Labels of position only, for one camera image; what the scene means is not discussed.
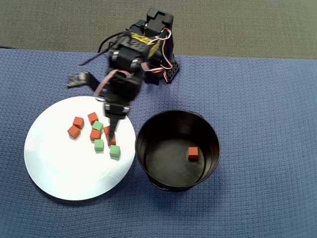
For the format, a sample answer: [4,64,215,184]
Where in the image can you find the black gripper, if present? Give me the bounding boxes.
[99,71,144,147]

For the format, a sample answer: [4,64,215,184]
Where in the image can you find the white round plate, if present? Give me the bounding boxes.
[23,96,137,201]

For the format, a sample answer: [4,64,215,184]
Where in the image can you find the black metal bucket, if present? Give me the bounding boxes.
[134,110,221,193]

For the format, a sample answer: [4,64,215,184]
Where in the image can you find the blue woven tablecloth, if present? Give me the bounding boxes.
[0,48,317,238]

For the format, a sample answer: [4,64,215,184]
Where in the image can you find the red white servo wire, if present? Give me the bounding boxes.
[95,70,130,100]

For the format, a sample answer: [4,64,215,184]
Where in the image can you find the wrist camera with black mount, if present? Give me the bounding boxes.
[66,71,102,93]

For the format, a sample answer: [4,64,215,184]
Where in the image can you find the black camera cable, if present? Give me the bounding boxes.
[78,30,132,68]

